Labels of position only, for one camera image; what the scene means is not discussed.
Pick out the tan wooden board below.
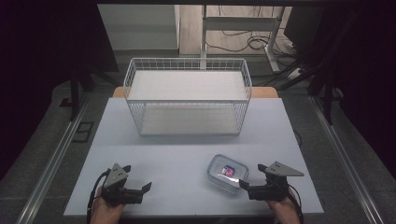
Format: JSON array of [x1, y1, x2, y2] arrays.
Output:
[[112, 86, 279, 99]]

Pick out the black metal stand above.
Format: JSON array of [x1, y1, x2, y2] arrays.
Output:
[[306, 12, 359, 126], [68, 66, 120, 122]]

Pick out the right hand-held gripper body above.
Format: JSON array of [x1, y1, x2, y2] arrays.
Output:
[[247, 161, 305, 202]]

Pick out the white wire basket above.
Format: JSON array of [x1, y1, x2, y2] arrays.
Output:
[[123, 57, 253, 137]]

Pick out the black floor socket frame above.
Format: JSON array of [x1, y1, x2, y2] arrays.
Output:
[[72, 121, 95, 144]]

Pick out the white cabinet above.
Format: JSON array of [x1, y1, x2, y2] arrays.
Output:
[[97, 4, 181, 51]]

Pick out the white power strip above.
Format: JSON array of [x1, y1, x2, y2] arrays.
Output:
[[287, 67, 303, 80]]

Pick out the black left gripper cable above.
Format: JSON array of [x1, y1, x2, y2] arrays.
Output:
[[86, 168, 112, 224]]

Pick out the person's right hand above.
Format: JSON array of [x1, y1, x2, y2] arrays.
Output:
[[267, 189, 302, 224]]

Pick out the white metal desk frame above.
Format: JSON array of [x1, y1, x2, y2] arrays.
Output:
[[200, 4, 287, 73]]

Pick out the person's left hand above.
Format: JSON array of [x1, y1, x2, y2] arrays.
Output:
[[91, 188, 125, 224]]

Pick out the black floor cables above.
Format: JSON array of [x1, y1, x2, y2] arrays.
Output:
[[205, 5, 300, 59]]

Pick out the clear plastic lidded container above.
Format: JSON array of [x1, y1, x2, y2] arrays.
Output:
[[207, 154, 250, 193]]

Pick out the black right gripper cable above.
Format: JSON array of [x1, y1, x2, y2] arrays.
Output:
[[288, 184, 304, 224]]

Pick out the aluminium floor rail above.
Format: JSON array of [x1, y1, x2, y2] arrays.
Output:
[[15, 92, 90, 224], [308, 95, 385, 224]]

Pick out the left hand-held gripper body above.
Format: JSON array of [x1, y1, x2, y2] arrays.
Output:
[[101, 162, 145, 207]]

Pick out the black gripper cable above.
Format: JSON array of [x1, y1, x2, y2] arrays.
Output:
[[86, 168, 112, 224], [288, 184, 304, 224]]

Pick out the dark monitor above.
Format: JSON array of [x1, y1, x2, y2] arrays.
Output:
[[283, 6, 331, 49]]

